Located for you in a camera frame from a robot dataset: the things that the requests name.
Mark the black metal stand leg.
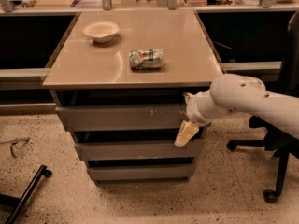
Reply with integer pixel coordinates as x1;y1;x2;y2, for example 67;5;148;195
0;165;52;224

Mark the thin cable on floor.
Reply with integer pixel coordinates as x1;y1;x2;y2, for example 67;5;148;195
0;136;31;159

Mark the black office chair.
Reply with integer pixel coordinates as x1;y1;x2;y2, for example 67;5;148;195
226;11;299;203

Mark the white paper bowl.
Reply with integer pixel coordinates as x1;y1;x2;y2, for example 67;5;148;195
83;21;119;43

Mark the grey drawer cabinet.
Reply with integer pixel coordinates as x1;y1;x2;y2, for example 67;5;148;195
42;8;224;187

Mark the grey middle drawer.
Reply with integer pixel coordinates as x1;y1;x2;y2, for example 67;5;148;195
74;139;204;161

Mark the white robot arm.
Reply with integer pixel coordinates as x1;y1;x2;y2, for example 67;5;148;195
175;74;299;147

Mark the grey top drawer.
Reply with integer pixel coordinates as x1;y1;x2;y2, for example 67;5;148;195
56;105;187;132

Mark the crumpled chip bag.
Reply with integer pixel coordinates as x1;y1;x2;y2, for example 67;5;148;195
129;49;164;70

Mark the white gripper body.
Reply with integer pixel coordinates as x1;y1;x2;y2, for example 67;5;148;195
186;91;215;127

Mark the grey bottom drawer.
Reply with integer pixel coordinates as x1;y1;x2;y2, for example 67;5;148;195
87;164;195;181

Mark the grey drawer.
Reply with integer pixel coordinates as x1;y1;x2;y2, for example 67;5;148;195
74;139;204;161
87;164;195;181
56;105;187;132

